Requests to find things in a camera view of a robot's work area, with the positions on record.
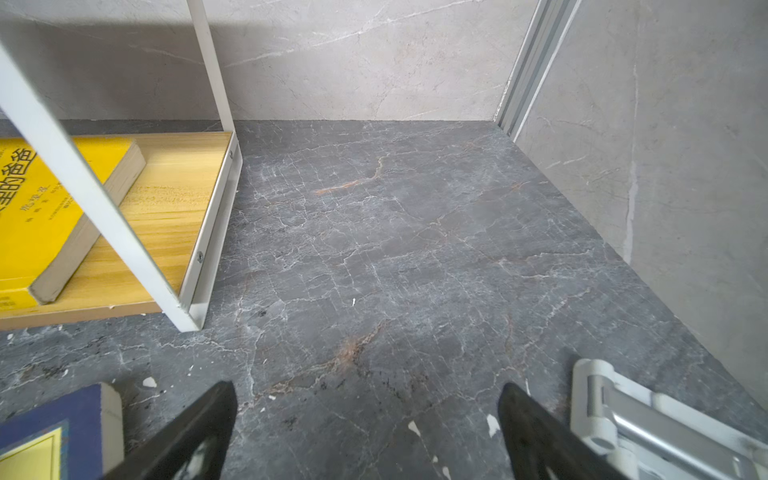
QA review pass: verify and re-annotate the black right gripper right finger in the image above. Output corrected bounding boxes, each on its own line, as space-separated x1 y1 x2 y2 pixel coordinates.
497 382 624 480

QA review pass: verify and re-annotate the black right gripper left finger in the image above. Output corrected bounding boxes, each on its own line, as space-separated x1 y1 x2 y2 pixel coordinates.
104 381 238 479

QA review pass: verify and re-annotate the navy book with yellow label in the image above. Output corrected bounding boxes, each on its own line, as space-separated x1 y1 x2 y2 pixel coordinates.
1 382 125 479

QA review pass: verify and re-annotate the white metal phone stand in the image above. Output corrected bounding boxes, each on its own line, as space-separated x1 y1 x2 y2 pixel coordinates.
570 359 767 479

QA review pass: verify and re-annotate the white wooden two-tier shelf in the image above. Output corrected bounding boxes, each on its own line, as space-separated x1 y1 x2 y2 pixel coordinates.
1 1 243 332

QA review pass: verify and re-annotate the yellow book on lower shelf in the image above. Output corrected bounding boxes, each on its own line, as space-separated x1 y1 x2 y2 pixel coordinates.
1 137 146 312

